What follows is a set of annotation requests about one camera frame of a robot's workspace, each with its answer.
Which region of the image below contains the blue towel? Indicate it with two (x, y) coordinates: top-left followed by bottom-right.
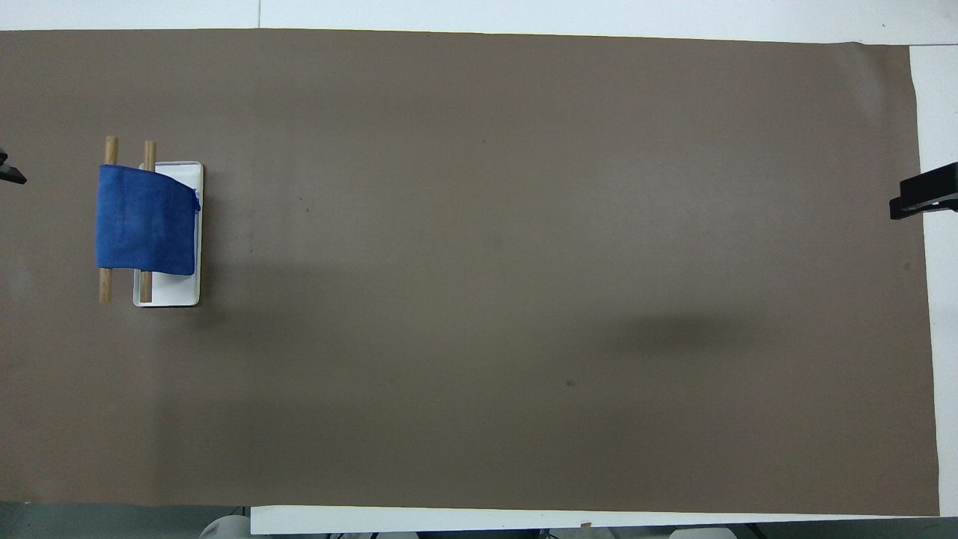
(95, 164), (201, 276)

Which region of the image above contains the wooden towel rack white base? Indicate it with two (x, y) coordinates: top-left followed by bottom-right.
(99, 135), (204, 308)

